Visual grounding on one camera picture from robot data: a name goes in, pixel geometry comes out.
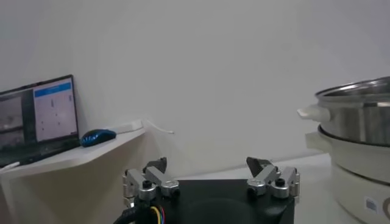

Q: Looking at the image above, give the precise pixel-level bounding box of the stainless steel steamer basket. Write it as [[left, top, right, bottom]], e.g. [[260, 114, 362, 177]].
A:
[[297, 75, 390, 147]]

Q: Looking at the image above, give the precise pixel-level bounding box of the white power box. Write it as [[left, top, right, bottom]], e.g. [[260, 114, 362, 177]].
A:
[[103, 119, 144, 135]]

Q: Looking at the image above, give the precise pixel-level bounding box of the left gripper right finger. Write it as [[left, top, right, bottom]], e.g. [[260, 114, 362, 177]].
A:
[[246, 156, 301, 200]]

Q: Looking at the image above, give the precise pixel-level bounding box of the white stiff cable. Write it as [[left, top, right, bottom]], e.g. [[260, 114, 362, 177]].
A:
[[141, 118, 176, 135]]

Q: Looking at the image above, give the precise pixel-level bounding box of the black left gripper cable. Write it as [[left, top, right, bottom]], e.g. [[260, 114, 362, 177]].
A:
[[113, 205, 167, 224]]

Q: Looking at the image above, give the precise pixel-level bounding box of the black laptop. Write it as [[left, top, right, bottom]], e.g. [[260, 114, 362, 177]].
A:
[[0, 74, 81, 168]]

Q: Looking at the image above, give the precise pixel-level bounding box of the blue computer mouse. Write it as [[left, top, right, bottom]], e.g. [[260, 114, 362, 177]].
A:
[[79, 128, 118, 148]]

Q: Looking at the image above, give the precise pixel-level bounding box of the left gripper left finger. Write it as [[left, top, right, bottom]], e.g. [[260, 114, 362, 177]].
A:
[[122, 156, 181, 208]]

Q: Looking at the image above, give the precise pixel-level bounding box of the cream electric cooker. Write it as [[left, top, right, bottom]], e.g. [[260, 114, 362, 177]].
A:
[[304, 124, 390, 224]]

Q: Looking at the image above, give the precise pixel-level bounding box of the white side table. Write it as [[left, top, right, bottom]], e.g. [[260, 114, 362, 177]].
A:
[[0, 127, 146, 224]]

